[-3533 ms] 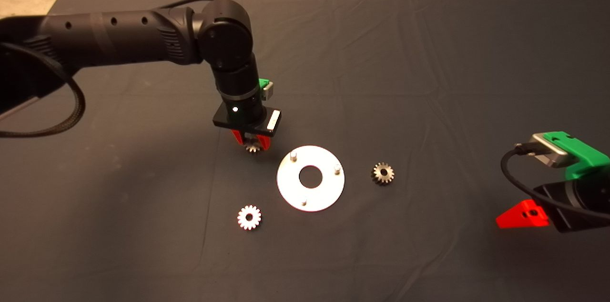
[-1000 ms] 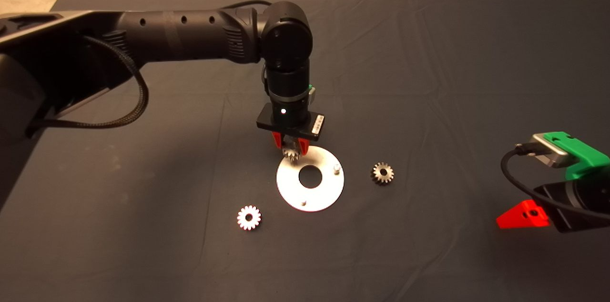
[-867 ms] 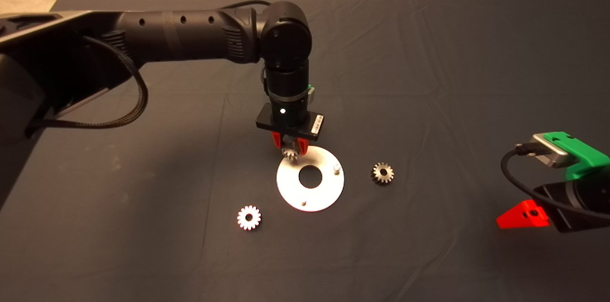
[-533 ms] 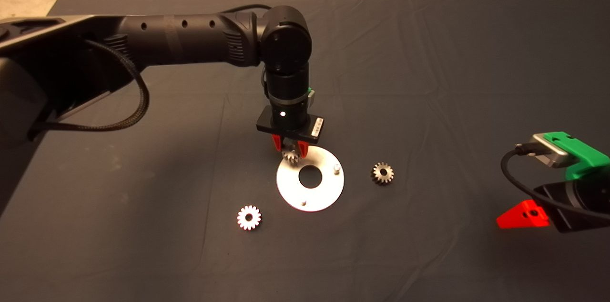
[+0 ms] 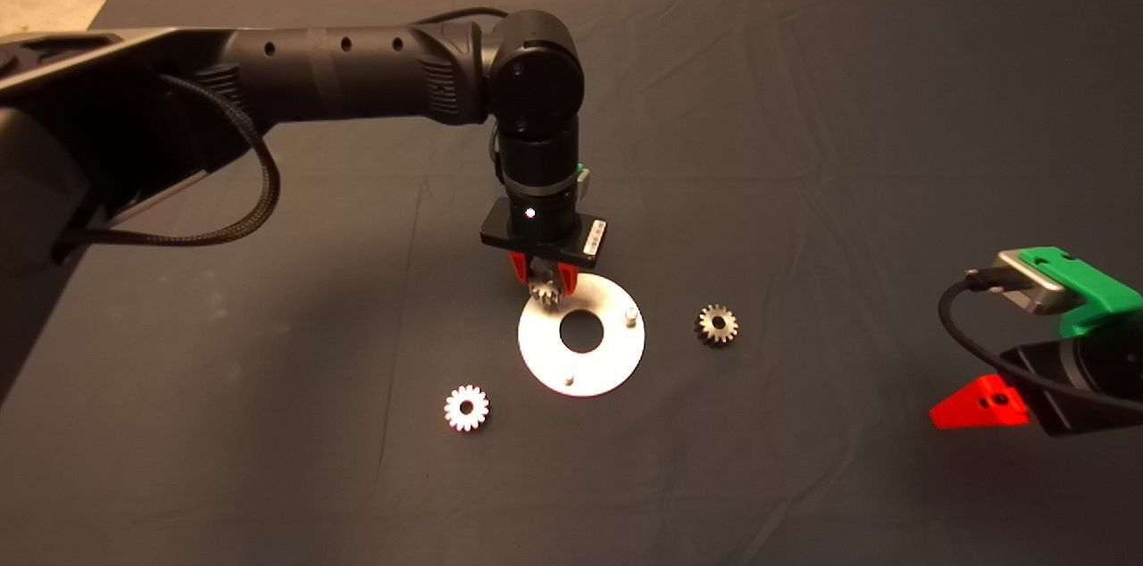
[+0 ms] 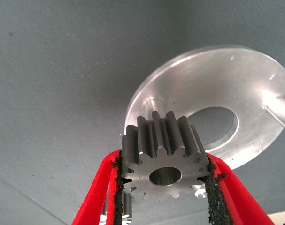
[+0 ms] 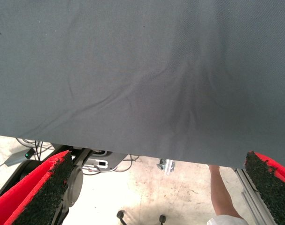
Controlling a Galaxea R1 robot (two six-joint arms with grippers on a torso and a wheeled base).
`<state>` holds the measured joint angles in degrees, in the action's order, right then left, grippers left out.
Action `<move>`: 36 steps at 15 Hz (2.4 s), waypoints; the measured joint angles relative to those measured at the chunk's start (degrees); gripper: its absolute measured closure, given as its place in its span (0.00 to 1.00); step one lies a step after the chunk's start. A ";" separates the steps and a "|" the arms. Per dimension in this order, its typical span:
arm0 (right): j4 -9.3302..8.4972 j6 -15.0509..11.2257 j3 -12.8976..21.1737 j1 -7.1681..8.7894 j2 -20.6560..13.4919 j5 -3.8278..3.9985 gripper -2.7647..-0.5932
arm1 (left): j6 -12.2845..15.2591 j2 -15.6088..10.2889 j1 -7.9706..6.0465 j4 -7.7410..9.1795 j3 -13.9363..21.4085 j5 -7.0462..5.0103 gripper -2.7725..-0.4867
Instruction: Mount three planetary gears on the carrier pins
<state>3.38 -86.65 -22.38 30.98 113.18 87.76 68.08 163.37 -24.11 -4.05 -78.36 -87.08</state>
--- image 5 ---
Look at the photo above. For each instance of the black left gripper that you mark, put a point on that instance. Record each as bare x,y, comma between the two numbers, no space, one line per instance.
585,246

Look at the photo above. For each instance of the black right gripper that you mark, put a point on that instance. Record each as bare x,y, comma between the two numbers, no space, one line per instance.
1063,414

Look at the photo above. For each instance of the small steel planetary gear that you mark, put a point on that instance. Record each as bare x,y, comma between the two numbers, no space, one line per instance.
726,330
455,415
542,292

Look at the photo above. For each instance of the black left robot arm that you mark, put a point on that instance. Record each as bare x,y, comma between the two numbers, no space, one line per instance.
357,70

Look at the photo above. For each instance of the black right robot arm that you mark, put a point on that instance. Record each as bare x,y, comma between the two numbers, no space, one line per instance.
1107,365

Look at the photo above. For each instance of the round metal carrier plate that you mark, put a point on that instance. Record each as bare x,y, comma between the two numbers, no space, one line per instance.
607,361

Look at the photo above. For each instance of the dark grey table cloth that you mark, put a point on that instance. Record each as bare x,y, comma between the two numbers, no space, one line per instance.
759,102

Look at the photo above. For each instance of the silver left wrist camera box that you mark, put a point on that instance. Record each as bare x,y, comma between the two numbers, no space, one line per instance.
584,188

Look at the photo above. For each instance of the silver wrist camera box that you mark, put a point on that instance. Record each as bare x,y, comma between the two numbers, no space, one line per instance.
584,188
1031,285

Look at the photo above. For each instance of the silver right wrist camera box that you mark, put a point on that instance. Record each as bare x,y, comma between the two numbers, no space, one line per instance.
1031,285

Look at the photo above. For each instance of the green right camera mount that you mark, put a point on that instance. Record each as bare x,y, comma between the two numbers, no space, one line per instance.
1107,294

